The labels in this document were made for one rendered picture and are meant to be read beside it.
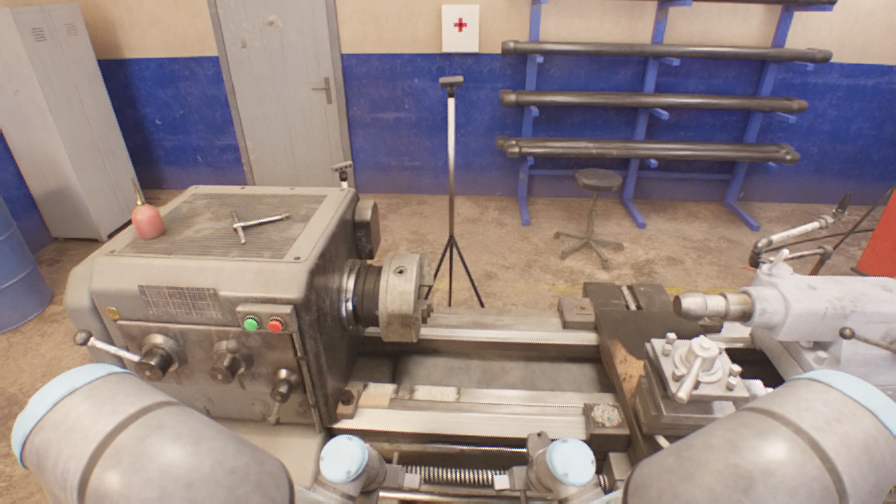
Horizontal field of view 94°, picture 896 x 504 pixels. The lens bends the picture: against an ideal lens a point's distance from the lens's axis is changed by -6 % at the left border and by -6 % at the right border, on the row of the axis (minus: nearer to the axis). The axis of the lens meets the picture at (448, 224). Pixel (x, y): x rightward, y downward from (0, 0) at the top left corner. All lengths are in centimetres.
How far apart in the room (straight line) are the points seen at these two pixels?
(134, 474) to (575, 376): 136
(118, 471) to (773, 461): 53
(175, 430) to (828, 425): 57
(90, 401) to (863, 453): 68
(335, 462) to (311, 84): 367
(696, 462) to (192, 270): 102
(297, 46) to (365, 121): 86
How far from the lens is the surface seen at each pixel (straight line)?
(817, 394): 54
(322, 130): 439
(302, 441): 134
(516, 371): 160
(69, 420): 53
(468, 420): 131
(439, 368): 159
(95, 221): 459
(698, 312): 139
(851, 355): 163
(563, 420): 134
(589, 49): 376
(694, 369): 107
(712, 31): 446
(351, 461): 99
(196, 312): 117
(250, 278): 108
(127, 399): 52
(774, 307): 148
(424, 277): 128
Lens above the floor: 189
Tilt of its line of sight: 29 degrees down
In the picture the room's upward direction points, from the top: straight up
